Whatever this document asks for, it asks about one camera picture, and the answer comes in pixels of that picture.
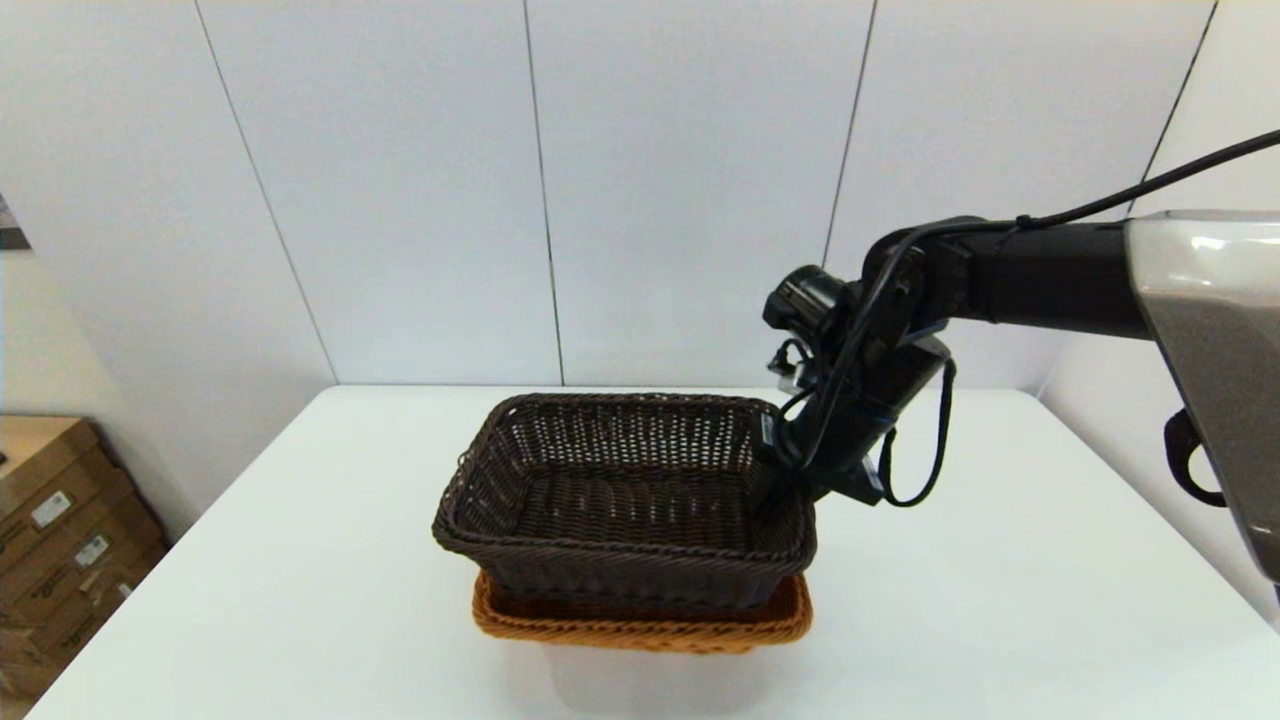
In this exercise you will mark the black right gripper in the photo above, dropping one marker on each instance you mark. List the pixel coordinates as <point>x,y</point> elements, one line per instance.
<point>880,390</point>

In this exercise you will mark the dark brown woven basket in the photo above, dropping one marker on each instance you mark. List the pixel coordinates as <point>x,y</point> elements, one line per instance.
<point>620,570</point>

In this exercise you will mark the orange woven basket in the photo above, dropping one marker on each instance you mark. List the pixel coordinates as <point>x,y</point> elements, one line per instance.
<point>640,630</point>

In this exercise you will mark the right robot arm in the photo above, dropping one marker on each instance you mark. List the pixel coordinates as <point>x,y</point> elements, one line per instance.
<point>1050,270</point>

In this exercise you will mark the brown cardboard box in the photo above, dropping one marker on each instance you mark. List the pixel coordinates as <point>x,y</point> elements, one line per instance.
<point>100,610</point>
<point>70,565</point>
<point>40,450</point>
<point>35,670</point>

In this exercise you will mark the grey wall fixture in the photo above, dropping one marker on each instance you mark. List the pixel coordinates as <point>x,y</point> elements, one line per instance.
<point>10,238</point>

